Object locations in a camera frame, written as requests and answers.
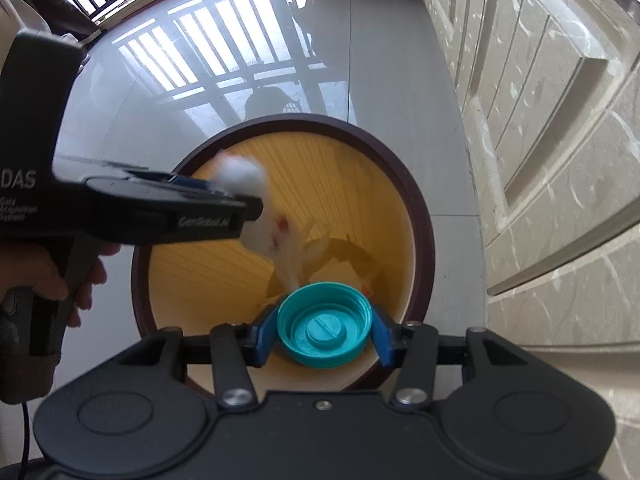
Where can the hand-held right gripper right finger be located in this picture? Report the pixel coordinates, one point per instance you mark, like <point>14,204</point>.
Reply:
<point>382,335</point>

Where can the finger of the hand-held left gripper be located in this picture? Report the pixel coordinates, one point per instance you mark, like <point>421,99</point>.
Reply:
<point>175,215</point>
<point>165,180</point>

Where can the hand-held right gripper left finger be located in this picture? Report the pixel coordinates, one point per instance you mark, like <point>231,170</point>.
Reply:
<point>263,332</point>

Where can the teal plastic cap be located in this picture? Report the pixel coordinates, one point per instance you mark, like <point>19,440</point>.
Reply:
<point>325,327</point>

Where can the yellow bin with dark rim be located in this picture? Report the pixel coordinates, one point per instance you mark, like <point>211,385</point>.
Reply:
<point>200,270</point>

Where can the white bag with orange print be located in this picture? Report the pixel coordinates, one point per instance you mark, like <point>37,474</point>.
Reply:
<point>272,230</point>

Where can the person's left hand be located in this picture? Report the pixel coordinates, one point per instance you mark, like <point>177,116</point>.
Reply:
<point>45,270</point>

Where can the dark brown curtain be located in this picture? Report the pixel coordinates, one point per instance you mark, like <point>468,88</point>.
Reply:
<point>45,5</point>

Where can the white panelled bed base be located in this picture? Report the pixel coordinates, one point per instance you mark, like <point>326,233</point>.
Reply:
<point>550,135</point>

